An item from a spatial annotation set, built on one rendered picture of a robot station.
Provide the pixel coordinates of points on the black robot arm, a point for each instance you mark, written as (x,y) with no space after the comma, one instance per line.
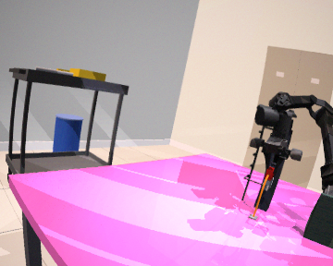
(275,115)

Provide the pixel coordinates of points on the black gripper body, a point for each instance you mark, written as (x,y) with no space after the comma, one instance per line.
(294,154)

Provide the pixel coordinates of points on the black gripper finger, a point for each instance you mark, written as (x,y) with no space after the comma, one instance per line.
(280,159)
(267,159)

